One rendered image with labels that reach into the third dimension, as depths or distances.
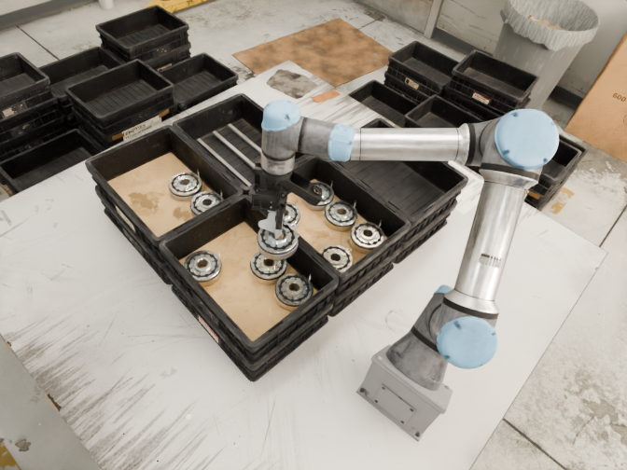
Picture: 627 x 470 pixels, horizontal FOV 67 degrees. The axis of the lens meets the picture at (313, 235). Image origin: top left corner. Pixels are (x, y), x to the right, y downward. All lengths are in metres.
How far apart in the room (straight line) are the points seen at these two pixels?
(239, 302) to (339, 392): 0.36
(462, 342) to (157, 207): 0.98
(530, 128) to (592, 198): 2.38
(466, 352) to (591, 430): 1.46
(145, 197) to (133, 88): 1.15
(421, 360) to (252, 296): 0.47
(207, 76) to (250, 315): 1.85
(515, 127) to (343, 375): 0.78
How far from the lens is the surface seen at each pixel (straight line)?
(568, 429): 2.39
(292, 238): 1.19
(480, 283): 1.02
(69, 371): 1.44
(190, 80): 2.85
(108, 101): 2.57
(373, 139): 1.10
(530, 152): 1.00
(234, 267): 1.36
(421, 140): 1.11
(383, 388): 1.23
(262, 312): 1.28
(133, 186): 1.61
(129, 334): 1.45
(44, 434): 2.19
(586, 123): 3.77
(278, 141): 0.99
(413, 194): 1.63
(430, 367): 1.18
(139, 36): 3.05
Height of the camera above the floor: 1.95
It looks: 51 degrees down
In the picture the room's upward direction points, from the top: 8 degrees clockwise
